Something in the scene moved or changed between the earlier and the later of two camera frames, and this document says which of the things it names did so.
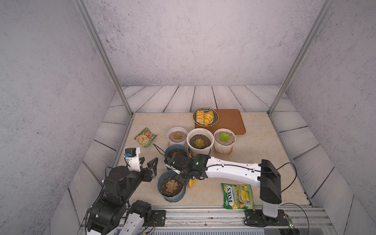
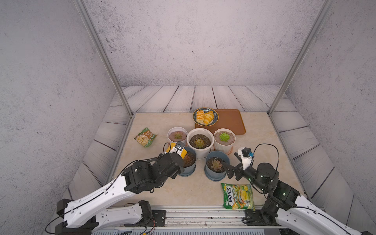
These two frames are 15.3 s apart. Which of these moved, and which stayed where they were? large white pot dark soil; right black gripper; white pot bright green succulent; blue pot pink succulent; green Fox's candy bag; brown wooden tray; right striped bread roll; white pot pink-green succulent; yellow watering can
Moved: right black gripper; blue pot pink succulent; yellow watering can
Stayed: green Fox's candy bag; white pot pink-green succulent; large white pot dark soil; white pot bright green succulent; brown wooden tray; right striped bread roll
